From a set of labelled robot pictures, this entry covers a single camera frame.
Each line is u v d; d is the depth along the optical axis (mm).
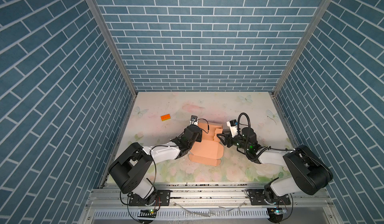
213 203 736
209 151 886
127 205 695
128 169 444
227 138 785
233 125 773
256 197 739
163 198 734
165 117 1040
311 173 448
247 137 676
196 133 693
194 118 770
